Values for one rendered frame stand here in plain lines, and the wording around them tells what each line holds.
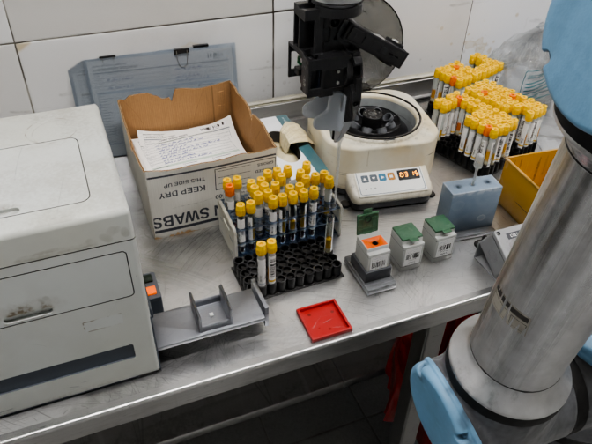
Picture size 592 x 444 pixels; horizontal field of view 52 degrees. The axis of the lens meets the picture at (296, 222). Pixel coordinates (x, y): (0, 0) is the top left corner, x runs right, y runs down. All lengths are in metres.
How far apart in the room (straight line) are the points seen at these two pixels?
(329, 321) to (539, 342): 0.50
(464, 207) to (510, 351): 0.61
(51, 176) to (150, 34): 0.59
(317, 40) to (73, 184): 0.35
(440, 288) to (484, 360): 0.49
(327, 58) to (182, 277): 0.46
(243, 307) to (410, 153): 0.48
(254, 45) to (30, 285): 0.81
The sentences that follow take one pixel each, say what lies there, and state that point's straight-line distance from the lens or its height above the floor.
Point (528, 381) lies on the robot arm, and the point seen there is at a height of 1.17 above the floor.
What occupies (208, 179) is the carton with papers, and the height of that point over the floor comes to 0.99.
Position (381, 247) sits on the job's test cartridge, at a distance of 1.00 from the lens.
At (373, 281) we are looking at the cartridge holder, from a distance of 1.02.
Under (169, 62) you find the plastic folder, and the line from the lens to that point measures 1.32.
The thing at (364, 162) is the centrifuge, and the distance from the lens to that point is 1.18.
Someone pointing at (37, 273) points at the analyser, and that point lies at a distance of 0.75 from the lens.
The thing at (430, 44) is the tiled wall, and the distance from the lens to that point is 1.60.
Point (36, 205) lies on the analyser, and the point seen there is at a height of 1.17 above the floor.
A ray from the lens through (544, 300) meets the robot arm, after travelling 0.49.
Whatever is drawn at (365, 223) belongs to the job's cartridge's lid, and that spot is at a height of 0.97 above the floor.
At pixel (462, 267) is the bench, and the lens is 1.11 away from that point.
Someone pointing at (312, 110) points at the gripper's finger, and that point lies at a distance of 0.90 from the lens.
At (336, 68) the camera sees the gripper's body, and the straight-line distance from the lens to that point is 0.82.
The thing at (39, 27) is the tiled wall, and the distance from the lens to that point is 1.29.
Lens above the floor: 1.60
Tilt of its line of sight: 39 degrees down
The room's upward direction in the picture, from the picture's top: 2 degrees clockwise
